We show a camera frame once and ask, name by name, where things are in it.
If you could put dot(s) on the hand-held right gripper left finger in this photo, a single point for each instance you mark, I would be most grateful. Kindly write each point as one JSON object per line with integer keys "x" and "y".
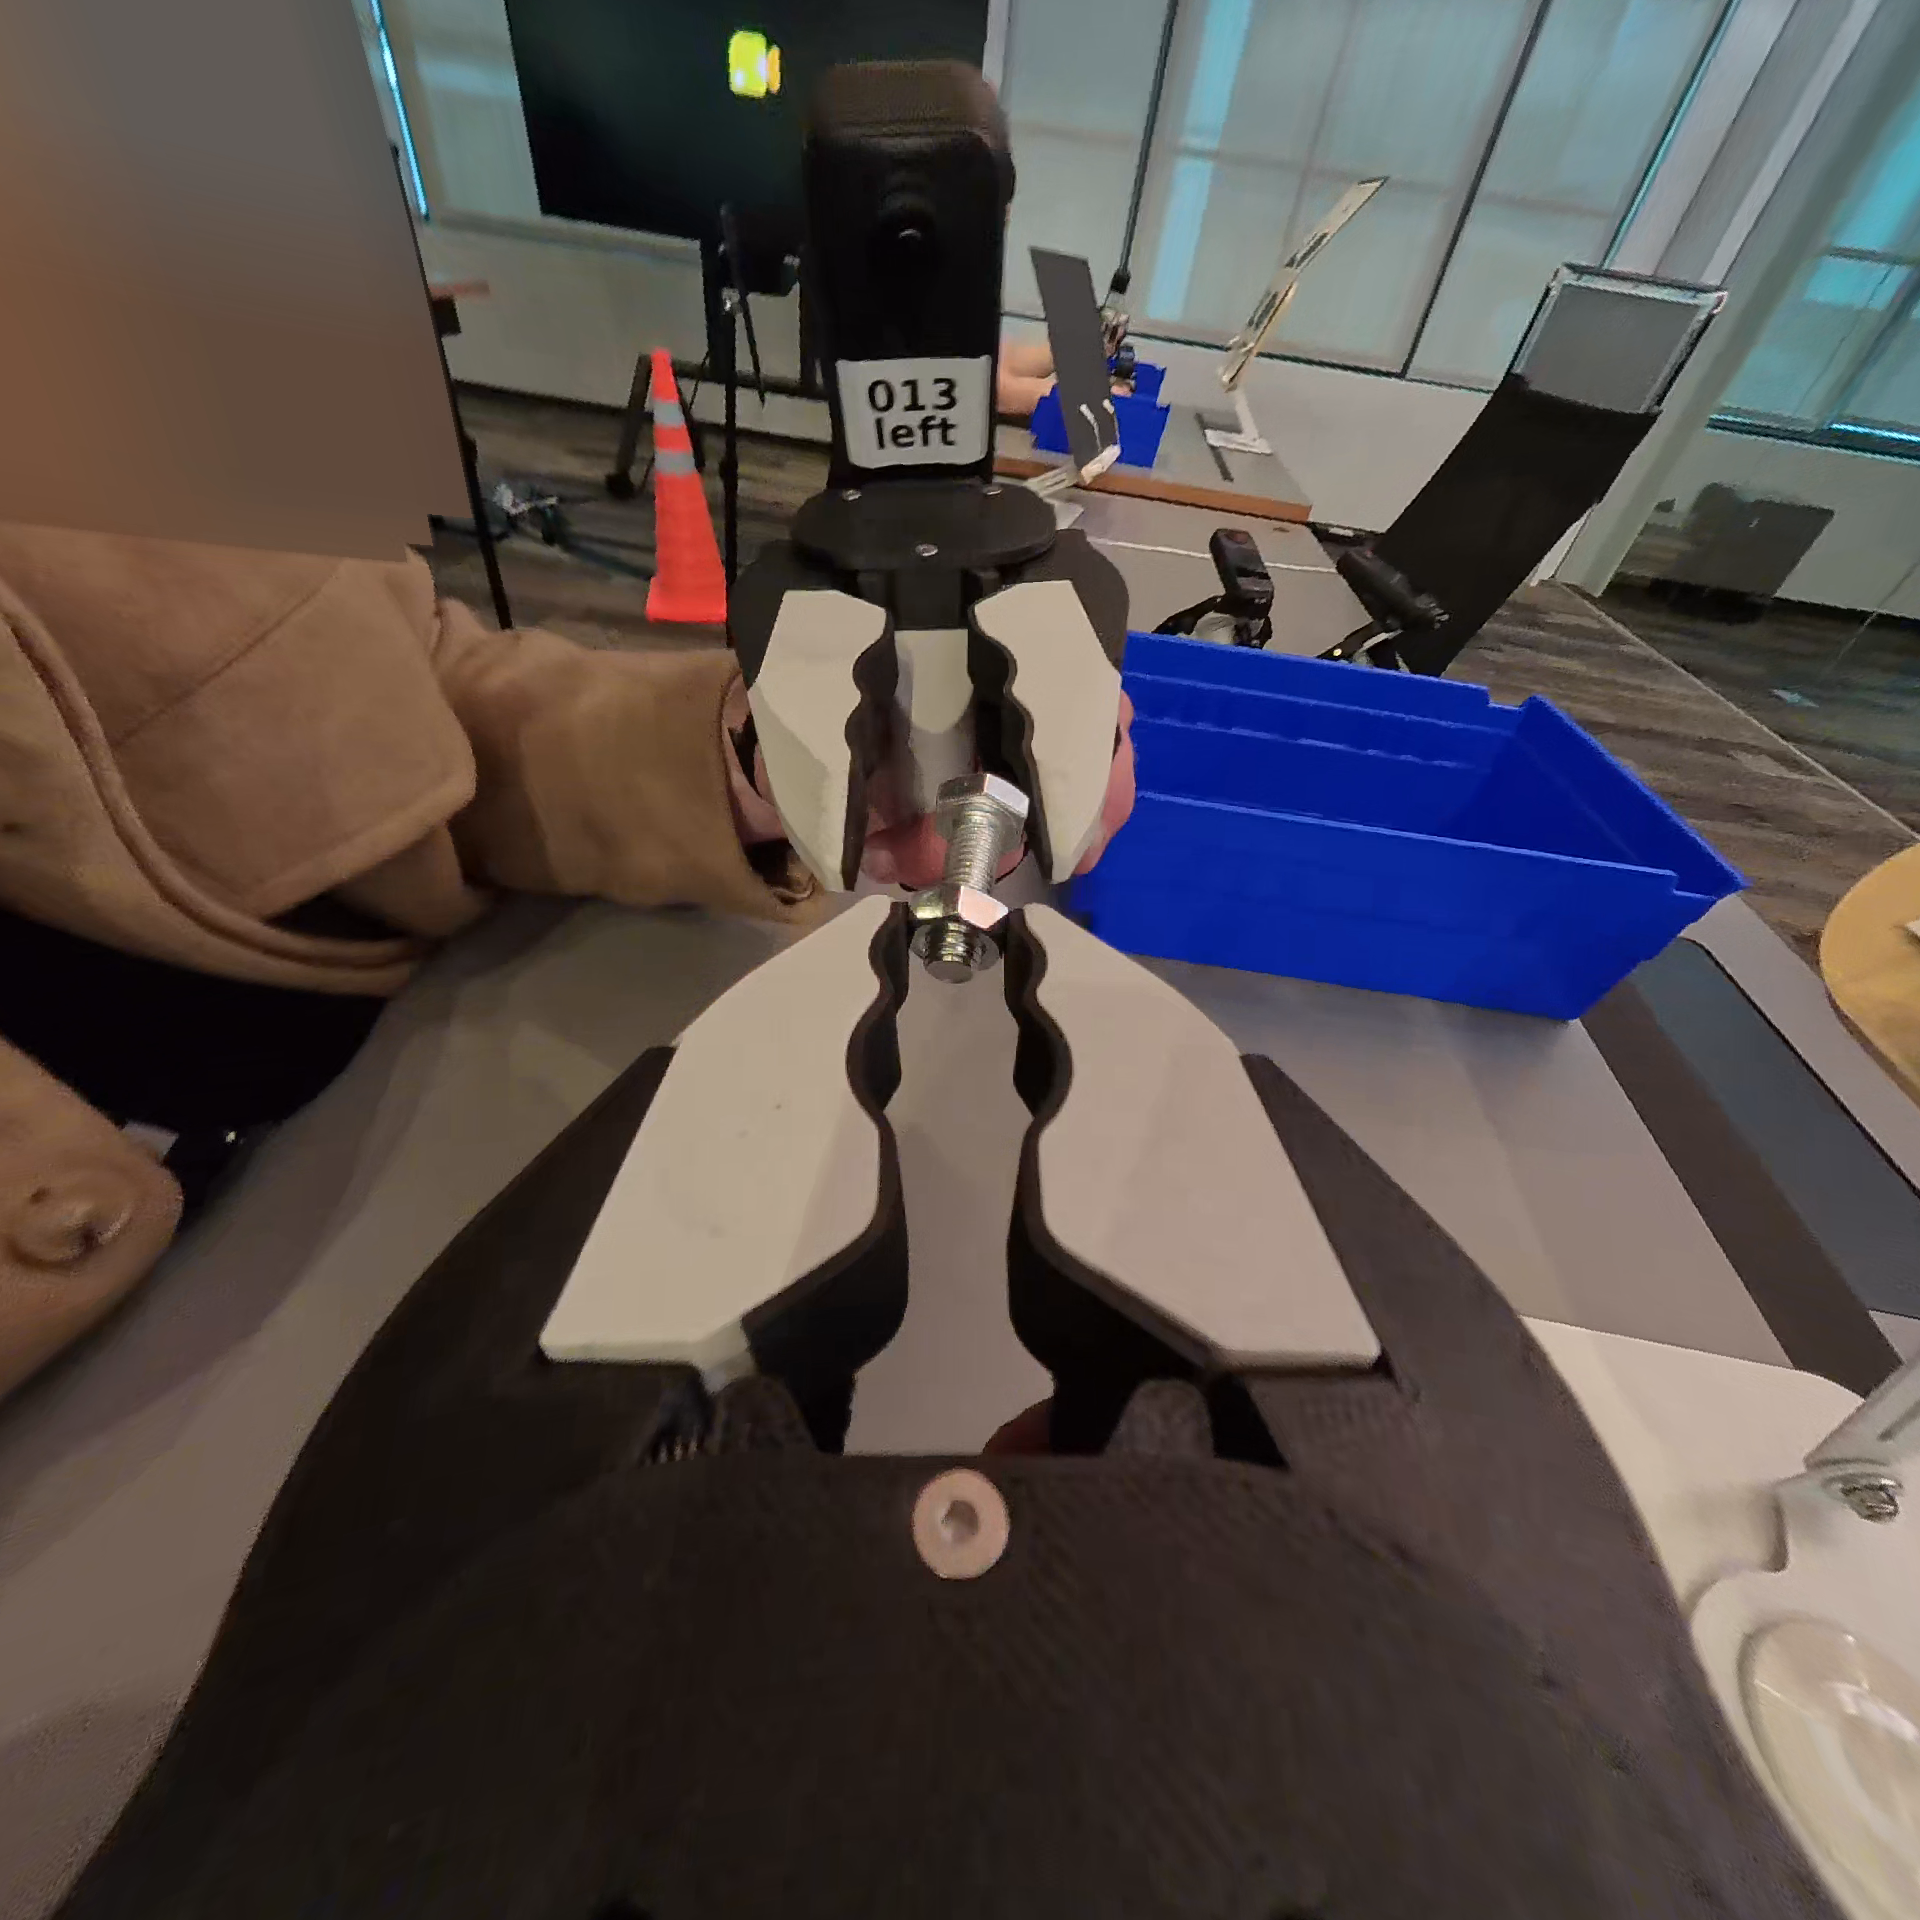
{"x": 734, "y": 1184}

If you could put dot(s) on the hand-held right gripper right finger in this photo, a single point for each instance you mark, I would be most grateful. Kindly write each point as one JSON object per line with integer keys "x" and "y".
{"x": 1184, "y": 1184}

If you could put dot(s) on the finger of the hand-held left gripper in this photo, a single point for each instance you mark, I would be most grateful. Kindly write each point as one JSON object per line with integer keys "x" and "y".
{"x": 804, "y": 721}
{"x": 1073, "y": 721}

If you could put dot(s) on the steel hex bolt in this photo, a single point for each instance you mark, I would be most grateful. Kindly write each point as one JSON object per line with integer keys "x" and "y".
{"x": 975, "y": 855}

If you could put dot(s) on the steel hex nut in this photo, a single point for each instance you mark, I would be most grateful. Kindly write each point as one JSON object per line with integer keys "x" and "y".
{"x": 960, "y": 906}

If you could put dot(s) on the blue plastic bin with divider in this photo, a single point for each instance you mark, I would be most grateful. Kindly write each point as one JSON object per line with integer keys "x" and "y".
{"x": 1349, "y": 914}

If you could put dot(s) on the another person's forearm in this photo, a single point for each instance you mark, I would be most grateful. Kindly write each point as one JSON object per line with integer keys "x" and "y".
{"x": 1027, "y": 375}

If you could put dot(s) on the grey desk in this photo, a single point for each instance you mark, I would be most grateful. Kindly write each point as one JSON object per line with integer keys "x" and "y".
{"x": 1425, "y": 1141}

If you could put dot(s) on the wood top office desk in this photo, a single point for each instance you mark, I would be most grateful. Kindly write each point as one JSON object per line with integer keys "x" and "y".
{"x": 1261, "y": 487}

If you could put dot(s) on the person's left hand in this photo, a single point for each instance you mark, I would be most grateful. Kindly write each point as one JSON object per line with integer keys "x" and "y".
{"x": 902, "y": 839}

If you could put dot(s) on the dark board document stand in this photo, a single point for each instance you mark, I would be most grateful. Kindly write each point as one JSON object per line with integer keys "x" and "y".
{"x": 1073, "y": 330}

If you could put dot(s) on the orange safety cone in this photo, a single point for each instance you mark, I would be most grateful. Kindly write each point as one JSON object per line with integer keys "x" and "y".
{"x": 687, "y": 541}

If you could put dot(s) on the black disc top pole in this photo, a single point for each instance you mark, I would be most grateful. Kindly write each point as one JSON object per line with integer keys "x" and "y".
{"x": 1148, "y": 149}

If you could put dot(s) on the large black monitor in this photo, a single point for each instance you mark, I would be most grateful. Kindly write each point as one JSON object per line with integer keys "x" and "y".
{"x": 630, "y": 119}

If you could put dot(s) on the white document stand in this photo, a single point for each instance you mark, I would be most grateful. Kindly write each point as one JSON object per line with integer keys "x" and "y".
{"x": 1652, "y": 1441}
{"x": 1307, "y": 255}

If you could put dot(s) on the person's tan coat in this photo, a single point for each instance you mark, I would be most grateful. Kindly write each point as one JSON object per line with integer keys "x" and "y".
{"x": 224, "y": 751}

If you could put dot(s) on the wooden instruction board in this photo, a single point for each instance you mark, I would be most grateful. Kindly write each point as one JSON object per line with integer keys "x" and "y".
{"x": 1869, "y": 974}

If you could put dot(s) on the silver sign frame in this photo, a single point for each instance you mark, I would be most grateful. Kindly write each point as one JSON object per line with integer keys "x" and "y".
{"x": 1612, "y": 338}

